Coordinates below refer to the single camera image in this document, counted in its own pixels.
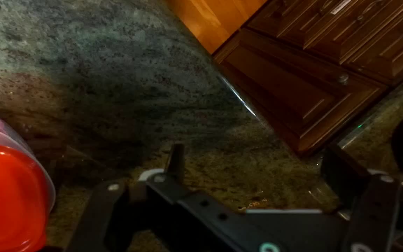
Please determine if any clear container with red lid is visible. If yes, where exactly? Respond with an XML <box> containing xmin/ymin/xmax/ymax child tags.
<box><xmin>0</xmin><ymin>111</ymin><xmax>57</xmax><ymax>252</ymax></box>

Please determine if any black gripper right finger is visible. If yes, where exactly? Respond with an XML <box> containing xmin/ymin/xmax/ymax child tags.
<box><xmin>320</xmin><ymin>145</ymin><xmax>372</xmax><ymax>215</ymax></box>

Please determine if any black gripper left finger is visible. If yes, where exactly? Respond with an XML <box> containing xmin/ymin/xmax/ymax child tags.
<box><xmin>163</xmin><ymin>143</ymin><xmax>186</xmax><ymax>185</ymax></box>

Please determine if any dark wooden cabinet door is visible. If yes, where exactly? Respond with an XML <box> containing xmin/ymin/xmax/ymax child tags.
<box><xmin>212</xmin><ymin>27</ymin><xmax>388</xmax><ymax>159</ymax></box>

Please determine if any round metal door knob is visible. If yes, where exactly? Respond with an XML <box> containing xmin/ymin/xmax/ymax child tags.
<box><xmin>335</xmin><ymin>72</ymin><xmax>351</xmax><ymax>87</ymax></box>

